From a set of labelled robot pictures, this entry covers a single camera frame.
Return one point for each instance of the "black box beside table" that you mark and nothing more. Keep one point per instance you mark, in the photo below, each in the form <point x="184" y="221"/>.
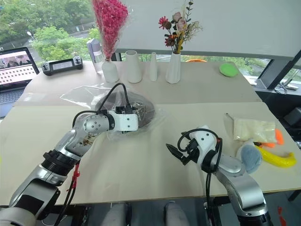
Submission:
<point x="294" y="116"/>

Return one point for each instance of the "clear bottle with purple cap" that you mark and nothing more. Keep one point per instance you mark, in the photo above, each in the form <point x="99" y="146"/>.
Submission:
<point x="95" y="54"/>

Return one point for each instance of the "yellow toy banana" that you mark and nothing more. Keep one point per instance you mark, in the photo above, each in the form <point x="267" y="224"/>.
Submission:
<point x="277" y="160"/>

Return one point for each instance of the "slim white bottle vase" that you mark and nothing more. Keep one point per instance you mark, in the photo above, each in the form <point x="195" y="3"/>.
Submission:
<point x="153" y="68"/>

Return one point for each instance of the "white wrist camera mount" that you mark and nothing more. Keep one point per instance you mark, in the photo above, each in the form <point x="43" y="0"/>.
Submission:
<point x="125" y="121"/>
<point x="204" y="141"/>

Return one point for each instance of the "clear plastic bag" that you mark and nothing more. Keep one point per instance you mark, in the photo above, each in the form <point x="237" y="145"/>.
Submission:
<point x="77" y="94"/>

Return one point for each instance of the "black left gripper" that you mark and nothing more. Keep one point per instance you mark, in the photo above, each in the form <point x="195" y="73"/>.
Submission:
<point x="122" y="109"/>

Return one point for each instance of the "small orange toy piece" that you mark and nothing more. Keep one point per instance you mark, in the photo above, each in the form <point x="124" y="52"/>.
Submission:
<point x="268" y="144"/>

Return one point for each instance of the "open laptop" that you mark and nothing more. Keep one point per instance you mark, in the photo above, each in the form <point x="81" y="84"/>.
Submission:
<point x="14" y="70"/>

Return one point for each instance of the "black window frame post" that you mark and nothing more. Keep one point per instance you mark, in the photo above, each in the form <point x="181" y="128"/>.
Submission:
<point x="275" y="70"/>

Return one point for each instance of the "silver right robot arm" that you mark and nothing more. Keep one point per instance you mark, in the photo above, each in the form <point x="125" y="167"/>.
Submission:
<point x="244" y="188"/>

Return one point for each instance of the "orange object behind table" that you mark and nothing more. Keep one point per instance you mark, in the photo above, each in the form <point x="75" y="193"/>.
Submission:
<point x="196" y="60"/>

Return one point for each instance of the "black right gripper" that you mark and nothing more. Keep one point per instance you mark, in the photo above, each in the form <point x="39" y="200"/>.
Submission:
<point x="191" y="150"/>

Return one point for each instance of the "white ribbed vase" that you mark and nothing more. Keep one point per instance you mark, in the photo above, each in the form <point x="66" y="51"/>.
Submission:
<point x="173" y="70"/>

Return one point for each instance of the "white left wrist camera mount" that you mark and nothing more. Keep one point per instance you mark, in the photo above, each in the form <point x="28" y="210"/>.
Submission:
<point x="125" y="121"/>

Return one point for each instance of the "orange toy carrot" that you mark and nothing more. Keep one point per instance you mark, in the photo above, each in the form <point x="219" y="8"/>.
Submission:
<point x="279" y="136"/>

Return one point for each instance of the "black handheld controller with screen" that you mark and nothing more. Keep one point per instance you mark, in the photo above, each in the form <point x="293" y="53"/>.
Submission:
<point x="62" y="65"/>

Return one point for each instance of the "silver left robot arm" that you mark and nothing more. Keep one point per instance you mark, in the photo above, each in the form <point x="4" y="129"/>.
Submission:
<point x="70" y="143"/>

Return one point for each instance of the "white conical vase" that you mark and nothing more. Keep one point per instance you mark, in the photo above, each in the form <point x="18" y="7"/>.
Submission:
<point x="133" y="68"/>

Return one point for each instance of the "bag of white powder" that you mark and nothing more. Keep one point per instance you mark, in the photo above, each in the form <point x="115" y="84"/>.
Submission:
<point x="254" y="128"/>

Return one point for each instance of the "pink dried flower bunch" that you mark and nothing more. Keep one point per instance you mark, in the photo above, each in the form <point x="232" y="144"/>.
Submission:
<point x="109" y="23"/>

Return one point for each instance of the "short round white vase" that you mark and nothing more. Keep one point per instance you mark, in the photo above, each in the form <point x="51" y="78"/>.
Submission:
<point x="110" y="71"/>

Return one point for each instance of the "green round sponge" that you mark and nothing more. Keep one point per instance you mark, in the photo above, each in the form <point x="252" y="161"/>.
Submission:
<point x="228" y="69"/>

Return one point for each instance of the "dark brown cap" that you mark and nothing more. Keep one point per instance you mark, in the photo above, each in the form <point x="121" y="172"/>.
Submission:
<point x="141" y="97"/>

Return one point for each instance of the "mixed dried flower bouquet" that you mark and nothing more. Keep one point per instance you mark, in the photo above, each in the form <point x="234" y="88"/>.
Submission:
<point x="179" y="26"/>

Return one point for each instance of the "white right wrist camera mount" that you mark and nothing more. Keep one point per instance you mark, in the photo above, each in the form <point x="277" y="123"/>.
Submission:
<point x="204" y="141"/>

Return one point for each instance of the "white device on sill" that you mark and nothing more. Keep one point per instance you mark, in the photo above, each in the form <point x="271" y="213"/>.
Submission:
<point x="291" y="86"/>

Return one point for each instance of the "black table leg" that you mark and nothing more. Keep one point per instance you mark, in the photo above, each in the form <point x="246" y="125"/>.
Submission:
<point x="294" y="195"/>

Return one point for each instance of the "grey rounded knee cover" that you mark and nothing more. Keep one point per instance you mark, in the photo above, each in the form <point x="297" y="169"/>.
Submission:
<point x="117" y="214"/>
<point x="175" y="214"/>

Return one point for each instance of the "blue-grey plush toy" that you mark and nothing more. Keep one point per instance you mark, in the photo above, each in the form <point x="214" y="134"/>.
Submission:
<point x="251" y="157"/>

